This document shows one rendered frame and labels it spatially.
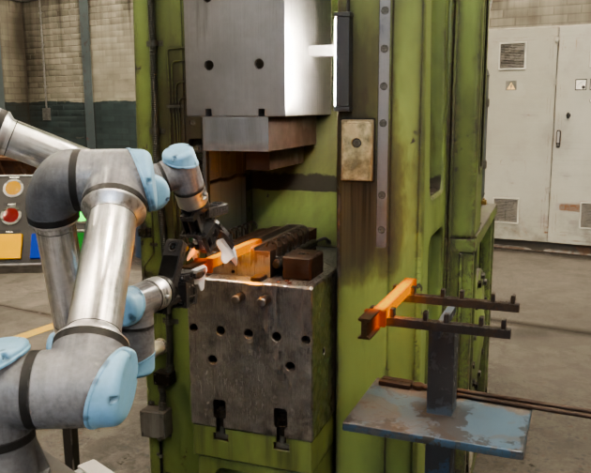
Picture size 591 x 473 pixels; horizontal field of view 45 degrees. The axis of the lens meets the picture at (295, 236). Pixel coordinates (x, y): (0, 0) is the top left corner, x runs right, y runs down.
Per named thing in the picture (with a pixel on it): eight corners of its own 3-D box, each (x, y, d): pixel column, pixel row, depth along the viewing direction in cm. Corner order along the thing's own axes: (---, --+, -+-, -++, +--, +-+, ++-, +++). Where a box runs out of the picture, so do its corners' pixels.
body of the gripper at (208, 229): (184, 253, 179) (171, 215, 171) (198, 232, 185) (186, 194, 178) (212, 255, 176) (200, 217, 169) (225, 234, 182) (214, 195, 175)
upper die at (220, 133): (268, 151, 197) (268, 116, 195) (203, 150, 203) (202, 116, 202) (316, 144, 235) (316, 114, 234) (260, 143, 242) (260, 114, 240)
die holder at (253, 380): (312, 442, 201) (311, 287, 193) (190, 422, 213) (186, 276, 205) (362, 373, 252) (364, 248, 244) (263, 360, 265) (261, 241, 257)
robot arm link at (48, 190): (1, 163, 125) (45, 382, 149) (64, 163, 126) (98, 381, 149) (20, 139, 135) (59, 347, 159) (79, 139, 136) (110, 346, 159)
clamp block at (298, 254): (310, 281, 199) (310, 258, 198) (281, 279, 202) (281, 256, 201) (324, 271, 210) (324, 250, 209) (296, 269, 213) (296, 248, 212)
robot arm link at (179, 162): (153, 149, 166) (188, 136, 168) (166, 188, 173) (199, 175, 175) (162, 163, 160) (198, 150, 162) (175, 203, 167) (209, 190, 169)
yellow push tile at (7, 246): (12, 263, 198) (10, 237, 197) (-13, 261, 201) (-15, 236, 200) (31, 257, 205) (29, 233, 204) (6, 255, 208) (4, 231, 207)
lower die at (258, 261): (270, 278, 203) (269, 248, 201) (206, 272, 210) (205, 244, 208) (316, 250, 242) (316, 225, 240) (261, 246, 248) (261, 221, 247)
